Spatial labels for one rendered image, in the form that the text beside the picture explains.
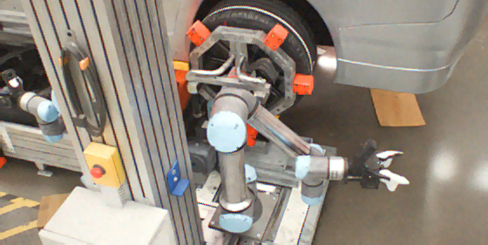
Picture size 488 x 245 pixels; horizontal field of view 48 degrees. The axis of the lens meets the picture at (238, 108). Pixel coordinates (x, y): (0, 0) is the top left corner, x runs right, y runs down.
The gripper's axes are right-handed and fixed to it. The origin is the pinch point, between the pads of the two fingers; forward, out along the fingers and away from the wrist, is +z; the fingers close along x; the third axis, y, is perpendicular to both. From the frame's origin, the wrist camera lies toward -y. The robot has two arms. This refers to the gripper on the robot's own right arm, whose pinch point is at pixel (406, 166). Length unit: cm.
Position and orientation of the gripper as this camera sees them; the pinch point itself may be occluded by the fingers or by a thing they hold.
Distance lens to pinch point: 185.8
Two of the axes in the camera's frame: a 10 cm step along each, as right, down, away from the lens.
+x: -1.1, 5.3, -8.4
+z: 9.9, 0.3, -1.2
